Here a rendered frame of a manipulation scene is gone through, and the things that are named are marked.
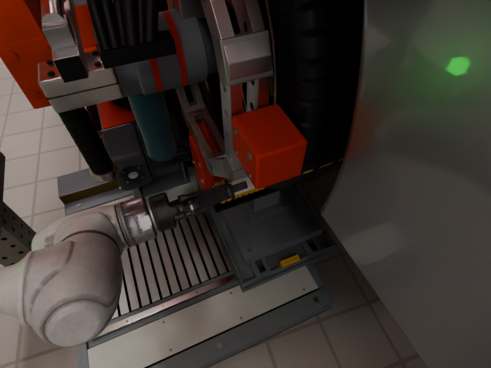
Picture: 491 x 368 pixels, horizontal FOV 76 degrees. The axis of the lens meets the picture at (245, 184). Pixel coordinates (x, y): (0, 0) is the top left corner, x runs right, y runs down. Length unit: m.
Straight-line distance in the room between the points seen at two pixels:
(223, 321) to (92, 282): 0.71
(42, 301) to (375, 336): 1.05
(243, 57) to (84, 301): 0.36
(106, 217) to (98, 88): 0.25
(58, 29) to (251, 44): 0.22
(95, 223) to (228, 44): 0.38
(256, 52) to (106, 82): 0.20
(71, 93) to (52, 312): 0.27
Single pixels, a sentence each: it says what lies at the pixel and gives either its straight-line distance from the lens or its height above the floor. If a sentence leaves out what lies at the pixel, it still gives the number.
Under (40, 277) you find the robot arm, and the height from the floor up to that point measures 0.78.
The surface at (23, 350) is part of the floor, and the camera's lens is 1.40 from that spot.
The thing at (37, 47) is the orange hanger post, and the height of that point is 0.71.
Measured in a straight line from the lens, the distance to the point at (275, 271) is 1.10.
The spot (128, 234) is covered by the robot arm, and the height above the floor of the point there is 0.66.
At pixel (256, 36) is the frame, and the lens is 0.43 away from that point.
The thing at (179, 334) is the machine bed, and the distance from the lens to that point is 1.14.
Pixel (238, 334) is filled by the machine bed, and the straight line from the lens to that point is 1.12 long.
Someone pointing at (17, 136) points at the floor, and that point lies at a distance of 2.12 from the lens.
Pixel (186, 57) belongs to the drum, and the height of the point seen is 0.87.
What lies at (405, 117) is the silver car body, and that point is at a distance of 0.31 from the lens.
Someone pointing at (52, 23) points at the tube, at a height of 1.00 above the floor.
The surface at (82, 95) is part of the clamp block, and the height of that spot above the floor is 0.92.
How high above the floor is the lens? 1.17
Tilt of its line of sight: 52 degrees down
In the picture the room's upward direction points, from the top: straight up
